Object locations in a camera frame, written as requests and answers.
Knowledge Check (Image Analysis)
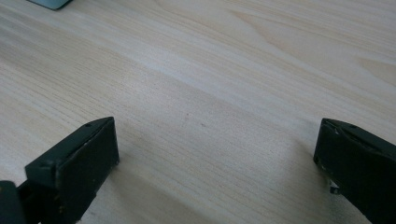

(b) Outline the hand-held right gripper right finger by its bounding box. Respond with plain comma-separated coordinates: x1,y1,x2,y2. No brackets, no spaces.
313,118,396,224

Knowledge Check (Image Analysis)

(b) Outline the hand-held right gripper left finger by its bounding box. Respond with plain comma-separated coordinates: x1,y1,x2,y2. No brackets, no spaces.
18,116,120,224

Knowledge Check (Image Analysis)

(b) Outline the grey-blue flat object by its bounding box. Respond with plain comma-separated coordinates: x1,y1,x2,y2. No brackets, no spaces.
27,0,73,11

